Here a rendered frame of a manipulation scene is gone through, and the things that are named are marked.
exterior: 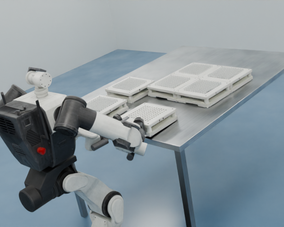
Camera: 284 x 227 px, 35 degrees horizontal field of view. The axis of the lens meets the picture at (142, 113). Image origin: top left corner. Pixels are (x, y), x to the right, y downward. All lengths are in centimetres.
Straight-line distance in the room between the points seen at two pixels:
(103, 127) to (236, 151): 219
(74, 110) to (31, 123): 20
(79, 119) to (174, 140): 68
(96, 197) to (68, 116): 64
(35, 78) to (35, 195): 53
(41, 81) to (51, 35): 475
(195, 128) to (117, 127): 68
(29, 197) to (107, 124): 50
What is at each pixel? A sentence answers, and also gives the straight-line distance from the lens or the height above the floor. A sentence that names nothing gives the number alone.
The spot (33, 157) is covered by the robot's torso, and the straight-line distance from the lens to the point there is 199.
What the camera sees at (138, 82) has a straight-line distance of 307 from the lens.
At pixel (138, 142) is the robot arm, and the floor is 104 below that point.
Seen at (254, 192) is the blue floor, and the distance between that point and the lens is 342.
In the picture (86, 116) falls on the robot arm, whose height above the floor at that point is 123.
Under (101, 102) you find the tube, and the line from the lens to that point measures 285.
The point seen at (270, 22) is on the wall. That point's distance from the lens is 583.
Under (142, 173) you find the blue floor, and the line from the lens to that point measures 381.
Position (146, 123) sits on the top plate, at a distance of 245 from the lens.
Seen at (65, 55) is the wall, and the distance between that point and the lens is 691.
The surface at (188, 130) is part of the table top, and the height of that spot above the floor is 85.
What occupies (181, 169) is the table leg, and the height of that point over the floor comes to 69.
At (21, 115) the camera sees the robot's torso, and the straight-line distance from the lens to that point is 192.
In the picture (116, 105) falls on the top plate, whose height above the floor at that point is 92.
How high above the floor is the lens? 194
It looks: 23 degrees down
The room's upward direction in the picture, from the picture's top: 10 degrees counter-clockwise
